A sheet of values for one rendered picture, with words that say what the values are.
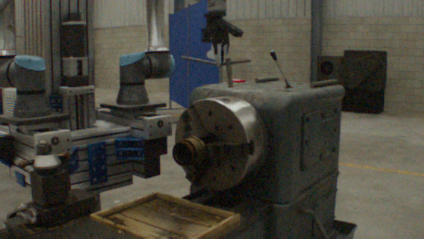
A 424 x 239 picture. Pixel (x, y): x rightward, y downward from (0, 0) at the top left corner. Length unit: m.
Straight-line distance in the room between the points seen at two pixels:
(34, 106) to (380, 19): 10.43
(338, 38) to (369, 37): 0.87
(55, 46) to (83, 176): 0.57
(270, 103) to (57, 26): 0.99
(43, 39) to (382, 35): 10.19
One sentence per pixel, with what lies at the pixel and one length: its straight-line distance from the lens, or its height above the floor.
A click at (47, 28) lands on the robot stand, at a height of 1.51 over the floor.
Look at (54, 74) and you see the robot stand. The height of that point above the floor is 1.31.
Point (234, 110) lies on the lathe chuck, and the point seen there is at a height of 1.21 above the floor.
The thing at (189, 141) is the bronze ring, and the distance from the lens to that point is 1.31.
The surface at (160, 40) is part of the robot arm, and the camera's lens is 1.98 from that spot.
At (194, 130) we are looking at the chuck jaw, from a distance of 1.37.
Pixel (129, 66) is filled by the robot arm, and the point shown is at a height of 1.33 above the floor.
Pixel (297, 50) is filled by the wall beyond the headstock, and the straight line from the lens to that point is 12.15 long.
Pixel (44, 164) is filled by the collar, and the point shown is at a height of 1.13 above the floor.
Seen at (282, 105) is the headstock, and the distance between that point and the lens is 1.42.
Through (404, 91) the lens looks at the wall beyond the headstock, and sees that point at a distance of 11.33.
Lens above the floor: 1.39
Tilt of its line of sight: 9 degrees down
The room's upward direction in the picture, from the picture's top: straight up
